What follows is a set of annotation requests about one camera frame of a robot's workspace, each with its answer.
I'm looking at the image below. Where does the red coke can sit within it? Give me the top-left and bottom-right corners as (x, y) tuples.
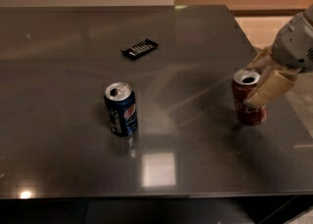
(232, 68), (266, 126)

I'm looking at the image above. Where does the blue pepsi can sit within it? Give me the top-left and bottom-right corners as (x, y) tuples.
(104, 82), (138, 137)

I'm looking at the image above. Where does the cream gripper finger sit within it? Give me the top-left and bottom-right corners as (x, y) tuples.
(246, 46), (278, 71)
(246, 70), (297, 107)

